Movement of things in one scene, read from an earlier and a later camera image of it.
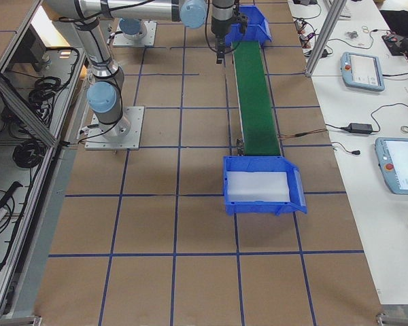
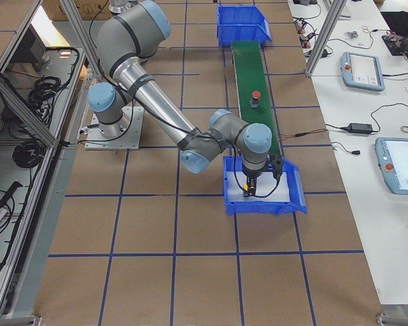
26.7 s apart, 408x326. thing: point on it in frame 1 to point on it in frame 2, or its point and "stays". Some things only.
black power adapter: (360, 128) stays
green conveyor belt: (260, 133) stays
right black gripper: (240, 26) to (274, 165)
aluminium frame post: (336, 9) stays
